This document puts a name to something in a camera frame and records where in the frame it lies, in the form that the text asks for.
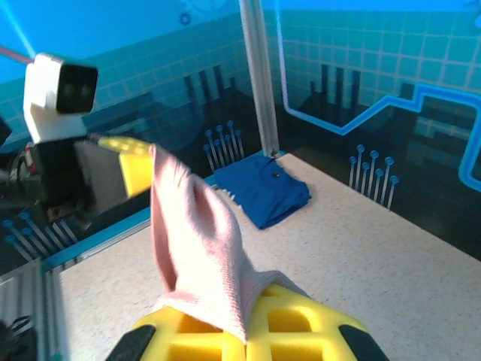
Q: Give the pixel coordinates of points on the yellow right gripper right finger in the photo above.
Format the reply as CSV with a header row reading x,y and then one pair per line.
x,y
293,331

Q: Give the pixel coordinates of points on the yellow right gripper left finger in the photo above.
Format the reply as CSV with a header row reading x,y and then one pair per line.
x,y
195,338

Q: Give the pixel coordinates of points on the pink t-shirt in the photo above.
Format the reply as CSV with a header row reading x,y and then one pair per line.
x,y
199,233

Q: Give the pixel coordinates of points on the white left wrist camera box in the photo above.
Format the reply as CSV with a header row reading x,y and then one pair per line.
x,y
52,86

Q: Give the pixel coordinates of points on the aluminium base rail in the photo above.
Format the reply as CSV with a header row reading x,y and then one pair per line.
x,y
22,301

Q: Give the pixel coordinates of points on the aluminium corner post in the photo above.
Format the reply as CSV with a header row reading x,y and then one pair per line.
x,y
259,75

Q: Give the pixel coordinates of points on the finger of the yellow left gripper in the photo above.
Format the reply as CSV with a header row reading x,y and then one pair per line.
x,y
135,169

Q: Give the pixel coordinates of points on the folded blue t-shirt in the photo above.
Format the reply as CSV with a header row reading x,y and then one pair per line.
x,y
263,192

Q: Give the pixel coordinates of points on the blue table side trim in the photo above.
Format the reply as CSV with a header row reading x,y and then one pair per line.
x,y
94,240

